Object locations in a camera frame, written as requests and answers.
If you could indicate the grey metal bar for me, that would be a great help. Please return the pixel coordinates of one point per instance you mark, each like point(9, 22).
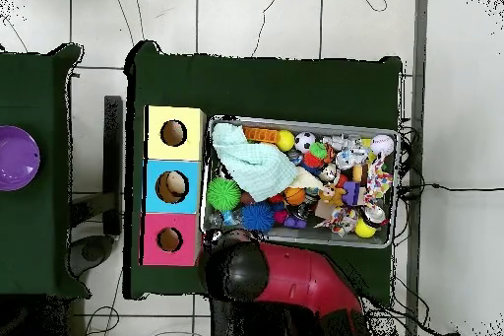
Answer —
point(420, 36)

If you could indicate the orange plastic brick toy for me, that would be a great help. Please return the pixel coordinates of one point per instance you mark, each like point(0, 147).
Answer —
point(260, 135)

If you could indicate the dark grey round base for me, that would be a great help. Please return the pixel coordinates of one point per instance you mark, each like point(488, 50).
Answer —
point(92, 253)

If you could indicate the cream waffle cloth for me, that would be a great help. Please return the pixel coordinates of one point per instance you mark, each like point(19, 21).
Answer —
point(308, 180)

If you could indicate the small soccer ball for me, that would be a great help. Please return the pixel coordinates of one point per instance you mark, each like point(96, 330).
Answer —
point(305, 142)

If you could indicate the mint green waffle cloth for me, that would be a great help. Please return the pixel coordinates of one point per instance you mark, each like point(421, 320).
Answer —
point(256, 166)

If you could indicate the purple plastic bowl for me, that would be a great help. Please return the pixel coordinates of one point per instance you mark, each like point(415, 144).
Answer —
point(17, 158)

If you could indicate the brown plush monkey toy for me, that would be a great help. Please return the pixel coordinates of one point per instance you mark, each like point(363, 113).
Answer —
point(332, 196)

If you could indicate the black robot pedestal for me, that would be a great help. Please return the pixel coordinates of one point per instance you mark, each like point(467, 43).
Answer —
point(226, 326)

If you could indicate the green spiky rubber ball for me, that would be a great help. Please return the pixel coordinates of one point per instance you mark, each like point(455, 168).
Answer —
point(223, 194)

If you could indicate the black upright panel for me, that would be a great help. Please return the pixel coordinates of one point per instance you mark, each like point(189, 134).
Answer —
point(113, 154)

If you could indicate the blue spiky rubber ball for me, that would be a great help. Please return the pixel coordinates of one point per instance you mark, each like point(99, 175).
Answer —
point(258, 217)

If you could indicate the green spiky creature toy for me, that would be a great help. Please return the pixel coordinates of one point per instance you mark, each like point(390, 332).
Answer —
point(318, 150)

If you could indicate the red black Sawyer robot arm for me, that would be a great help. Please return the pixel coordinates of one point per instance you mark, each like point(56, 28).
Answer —
point(307, 277)

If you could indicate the dark green tablecloth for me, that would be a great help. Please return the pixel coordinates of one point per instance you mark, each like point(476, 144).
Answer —
point(31, 233)
point(256, 87)

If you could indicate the small orange basketball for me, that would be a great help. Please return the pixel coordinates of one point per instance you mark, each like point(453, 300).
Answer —
point(294, 196)

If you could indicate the yellow plastic ball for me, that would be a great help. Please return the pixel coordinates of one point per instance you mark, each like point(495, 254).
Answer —
point(285, 141)

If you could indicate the wooden box with three holes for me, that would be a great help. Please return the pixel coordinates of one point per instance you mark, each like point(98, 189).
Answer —
point(155, 152)

